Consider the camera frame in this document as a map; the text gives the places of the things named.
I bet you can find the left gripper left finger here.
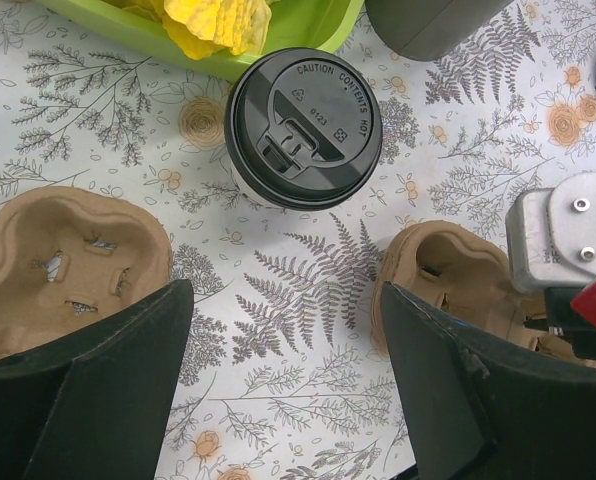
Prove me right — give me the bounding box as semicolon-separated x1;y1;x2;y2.
0;280;194;479

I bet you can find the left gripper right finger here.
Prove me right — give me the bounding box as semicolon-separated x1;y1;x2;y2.
381;283;596;479

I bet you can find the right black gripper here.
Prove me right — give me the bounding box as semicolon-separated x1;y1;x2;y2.
525;287;596;358

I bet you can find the brown pulp cup carrier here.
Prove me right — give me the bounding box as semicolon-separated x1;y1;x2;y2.
371;221;596;368
0;186;172;360

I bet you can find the black coffee lid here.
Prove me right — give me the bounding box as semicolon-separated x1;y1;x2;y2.
224;48;383;211

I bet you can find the white paper coffee cup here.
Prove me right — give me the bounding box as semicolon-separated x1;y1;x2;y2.
231;165;282;209

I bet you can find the floral table mat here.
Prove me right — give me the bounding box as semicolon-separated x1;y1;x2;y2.
0;1;596;479

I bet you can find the grey straw holder cup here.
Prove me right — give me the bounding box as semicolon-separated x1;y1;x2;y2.
365;0;510;61

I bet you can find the yellow napa cabbage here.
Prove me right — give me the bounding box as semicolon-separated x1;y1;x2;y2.
161;0;272;60

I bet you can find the green plastic basket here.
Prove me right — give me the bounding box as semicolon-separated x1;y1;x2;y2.
41;1;363;80

